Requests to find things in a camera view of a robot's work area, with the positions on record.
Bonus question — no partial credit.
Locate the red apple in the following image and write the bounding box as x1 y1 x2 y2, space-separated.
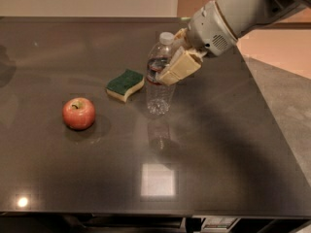
62 97 95 130

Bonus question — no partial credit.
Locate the clear plastic water bottle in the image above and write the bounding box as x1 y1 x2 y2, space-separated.
146 32 175 116

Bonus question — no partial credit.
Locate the green and yellow sponge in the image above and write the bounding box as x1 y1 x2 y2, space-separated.
106 69 145 102

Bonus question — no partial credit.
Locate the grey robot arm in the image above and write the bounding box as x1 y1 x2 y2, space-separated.
155 0 311 85

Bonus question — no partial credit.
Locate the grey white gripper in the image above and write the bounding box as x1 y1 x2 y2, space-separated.
155 1 237 85

